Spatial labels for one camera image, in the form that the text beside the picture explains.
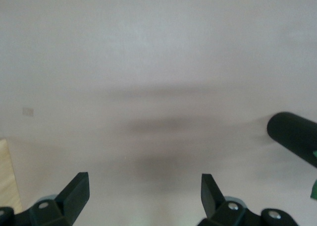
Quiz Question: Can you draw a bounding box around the light wooden cabinet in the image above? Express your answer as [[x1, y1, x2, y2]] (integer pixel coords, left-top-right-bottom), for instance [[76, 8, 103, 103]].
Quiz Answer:
[[0, 138, 23, 212]]

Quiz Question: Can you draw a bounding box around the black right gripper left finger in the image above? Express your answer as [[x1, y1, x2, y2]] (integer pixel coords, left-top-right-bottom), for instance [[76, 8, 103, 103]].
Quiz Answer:
[[29, 171, 90, 226]]

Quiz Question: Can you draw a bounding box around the black cylindrical vase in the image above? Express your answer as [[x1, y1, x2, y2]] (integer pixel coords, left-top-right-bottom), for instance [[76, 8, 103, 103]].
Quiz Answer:
[[266, 112, 317, 169]]

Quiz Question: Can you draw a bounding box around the green object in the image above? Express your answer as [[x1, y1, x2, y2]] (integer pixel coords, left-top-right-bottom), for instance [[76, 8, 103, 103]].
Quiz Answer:
[[309, 149, 317, 199]]

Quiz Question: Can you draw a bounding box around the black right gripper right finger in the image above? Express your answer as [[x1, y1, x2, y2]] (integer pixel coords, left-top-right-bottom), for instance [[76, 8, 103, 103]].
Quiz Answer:
[[198, 173, 262, 226]]

